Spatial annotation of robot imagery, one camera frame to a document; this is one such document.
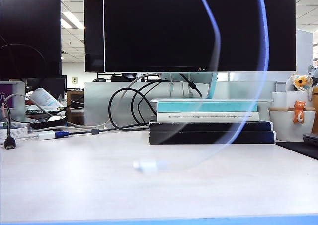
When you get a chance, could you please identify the thick black book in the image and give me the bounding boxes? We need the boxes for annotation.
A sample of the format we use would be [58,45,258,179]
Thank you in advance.
[148,130,277,145]

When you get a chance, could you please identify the small dark background monitor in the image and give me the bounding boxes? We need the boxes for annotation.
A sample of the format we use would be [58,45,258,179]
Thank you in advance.
[25,75,68,99]

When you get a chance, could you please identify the silver display with purple screen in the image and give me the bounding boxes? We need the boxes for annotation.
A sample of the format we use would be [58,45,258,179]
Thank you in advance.
[0,81,26,123]

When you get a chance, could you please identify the teal book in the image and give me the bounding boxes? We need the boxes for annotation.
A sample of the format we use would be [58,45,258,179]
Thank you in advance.
[156,101,258,113]

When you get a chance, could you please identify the grey arched cable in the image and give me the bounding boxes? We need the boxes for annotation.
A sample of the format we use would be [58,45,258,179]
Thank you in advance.
[3,93,54,118]

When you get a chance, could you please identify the black HDMI cable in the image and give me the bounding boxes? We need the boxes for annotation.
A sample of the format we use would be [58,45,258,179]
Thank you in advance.
[0,101,16,150]

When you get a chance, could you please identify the white bottle with blue print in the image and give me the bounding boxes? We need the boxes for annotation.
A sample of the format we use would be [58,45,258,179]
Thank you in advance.
[32,87,64,109]

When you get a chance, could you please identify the black monitor with taped edge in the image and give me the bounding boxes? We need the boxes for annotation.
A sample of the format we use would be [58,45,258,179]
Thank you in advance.
[83,0,105,74]

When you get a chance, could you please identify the orange cat figurine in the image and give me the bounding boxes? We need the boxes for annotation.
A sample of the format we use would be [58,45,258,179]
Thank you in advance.
[293,100,305,124]

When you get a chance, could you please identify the flat black gadget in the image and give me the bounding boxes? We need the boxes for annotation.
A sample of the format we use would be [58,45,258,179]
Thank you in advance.
[29,115,68,130]

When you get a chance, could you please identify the white charging cable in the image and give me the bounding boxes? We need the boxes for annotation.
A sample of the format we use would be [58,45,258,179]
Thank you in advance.
[132,0,270,173]

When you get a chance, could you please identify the grey toy figure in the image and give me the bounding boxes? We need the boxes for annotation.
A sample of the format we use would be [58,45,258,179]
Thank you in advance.
[307,65,318,86]

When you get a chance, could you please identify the white mug with wooden lid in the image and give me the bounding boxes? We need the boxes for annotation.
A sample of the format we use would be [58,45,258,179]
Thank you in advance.
[268,106,316,142]

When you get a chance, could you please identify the black cable with ferrite bead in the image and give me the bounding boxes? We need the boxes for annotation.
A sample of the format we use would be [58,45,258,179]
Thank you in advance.
[179,73,203,98]

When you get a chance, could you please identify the large black computer monitor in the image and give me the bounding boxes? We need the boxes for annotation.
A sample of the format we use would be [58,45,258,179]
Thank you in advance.
[103,0,297,73]

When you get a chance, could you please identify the silver and teal monitor stand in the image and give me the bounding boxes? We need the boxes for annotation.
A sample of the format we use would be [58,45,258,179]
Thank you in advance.
[149,72,274,103]

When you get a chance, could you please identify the white partition panel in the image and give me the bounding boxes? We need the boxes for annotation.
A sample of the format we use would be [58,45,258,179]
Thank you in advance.
[295,29,314,74]

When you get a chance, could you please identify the white book with printed spine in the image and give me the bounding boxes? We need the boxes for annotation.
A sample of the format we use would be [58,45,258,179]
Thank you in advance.
[156,111,260,123]

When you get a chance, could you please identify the white video adapter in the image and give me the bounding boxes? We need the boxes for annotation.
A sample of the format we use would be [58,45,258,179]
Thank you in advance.
[37,130,56,141]

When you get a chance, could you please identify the brown wooden cabinet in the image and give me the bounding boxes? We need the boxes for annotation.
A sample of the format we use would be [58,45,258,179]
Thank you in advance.
[66,90,85,125]

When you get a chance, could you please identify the straw hat sunflower ornament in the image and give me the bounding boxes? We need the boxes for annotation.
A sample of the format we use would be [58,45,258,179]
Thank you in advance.
[284,73,313,101]

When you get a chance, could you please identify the silver laptop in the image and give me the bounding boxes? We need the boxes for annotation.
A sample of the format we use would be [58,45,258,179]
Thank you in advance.
[302,133,318,146]

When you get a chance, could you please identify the thin black book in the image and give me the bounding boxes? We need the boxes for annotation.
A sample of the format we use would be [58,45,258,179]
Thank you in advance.
[148,120,273,132]

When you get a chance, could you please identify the black looped cable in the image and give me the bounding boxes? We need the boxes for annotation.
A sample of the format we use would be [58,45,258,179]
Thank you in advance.
[108,79,163,131]

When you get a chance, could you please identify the blue VGA plug black cable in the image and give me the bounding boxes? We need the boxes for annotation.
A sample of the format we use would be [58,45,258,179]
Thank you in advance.
[54,127,151,138]

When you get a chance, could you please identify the black monitor with thin bezel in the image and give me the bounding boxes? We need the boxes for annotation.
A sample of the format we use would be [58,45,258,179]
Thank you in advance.
[0,0,62,79]

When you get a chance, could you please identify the black desk mat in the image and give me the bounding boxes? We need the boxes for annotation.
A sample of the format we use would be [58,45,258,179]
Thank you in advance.
[275,141,318,161]

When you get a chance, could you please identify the white box with blue print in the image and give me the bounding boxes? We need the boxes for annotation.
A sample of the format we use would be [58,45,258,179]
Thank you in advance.
[0,122,29,143]

